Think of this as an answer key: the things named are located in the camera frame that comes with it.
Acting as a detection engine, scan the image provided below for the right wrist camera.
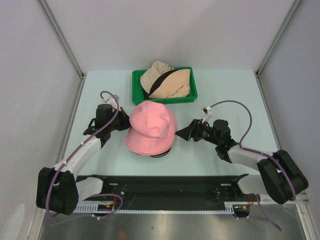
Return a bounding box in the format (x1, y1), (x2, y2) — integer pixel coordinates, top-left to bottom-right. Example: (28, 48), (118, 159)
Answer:
(201, 106), (213, 124)

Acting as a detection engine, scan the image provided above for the aluminium frame post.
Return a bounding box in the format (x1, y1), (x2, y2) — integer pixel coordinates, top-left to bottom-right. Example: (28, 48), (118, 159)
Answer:
(37, 0), (85, 80)
(255, 0), (303, 78)

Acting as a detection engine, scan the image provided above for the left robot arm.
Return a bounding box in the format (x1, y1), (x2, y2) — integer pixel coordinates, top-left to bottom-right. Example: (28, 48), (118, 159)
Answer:
(35, 103), (130, 215)

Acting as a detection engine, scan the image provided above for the beige smile bucket hat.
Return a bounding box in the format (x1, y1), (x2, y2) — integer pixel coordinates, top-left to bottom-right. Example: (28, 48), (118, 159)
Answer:
(140, 60), (174, 94)

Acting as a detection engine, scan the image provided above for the green plastic tray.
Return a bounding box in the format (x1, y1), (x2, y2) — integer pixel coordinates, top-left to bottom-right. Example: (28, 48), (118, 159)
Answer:
(131, 66), (198, 106)

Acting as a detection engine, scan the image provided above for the white cable duct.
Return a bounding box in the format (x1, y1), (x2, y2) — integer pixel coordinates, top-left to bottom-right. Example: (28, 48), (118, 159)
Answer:
(73, 203), (251, 216)

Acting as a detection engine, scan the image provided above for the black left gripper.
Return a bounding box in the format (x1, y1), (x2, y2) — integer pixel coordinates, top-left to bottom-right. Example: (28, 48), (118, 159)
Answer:
(107, 107), (135, 132)

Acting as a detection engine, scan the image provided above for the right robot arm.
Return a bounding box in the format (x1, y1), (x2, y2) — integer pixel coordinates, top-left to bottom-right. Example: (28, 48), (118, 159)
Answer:
(175, 119), (309, 205)

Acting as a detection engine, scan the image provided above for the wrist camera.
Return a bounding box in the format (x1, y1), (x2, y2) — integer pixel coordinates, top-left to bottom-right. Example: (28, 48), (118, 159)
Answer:
(102, 95), (120, 110)
(201, 106), (213, 124)

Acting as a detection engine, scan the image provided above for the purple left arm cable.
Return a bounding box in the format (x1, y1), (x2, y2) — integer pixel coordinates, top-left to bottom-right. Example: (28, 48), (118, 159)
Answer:
(44, 90), (121, 217)

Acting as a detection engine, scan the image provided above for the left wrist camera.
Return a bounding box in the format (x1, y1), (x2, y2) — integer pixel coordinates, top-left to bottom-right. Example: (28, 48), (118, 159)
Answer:
(102, 95), (120, 110)

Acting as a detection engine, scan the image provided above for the aluminium frame post right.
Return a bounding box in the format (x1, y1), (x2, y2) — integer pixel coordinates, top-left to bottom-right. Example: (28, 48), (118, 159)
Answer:
(255, 0), (303, 78)

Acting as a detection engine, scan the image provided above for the aluminium frame post left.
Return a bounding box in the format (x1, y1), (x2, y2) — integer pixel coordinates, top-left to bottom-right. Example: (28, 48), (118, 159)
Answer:
(37, 0), (85, 80)

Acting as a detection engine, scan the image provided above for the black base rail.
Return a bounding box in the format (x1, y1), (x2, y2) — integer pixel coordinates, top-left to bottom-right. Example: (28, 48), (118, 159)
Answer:
(87, 175), (250, 212)

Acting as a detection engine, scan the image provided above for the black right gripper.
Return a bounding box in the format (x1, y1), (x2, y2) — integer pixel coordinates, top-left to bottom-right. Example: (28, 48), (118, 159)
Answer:
(175, 118), (220, 146)

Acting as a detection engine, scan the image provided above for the peach embroidered bucket hat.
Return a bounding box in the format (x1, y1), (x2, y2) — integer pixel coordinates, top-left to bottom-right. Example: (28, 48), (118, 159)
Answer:
(148, 68), (191, 99)

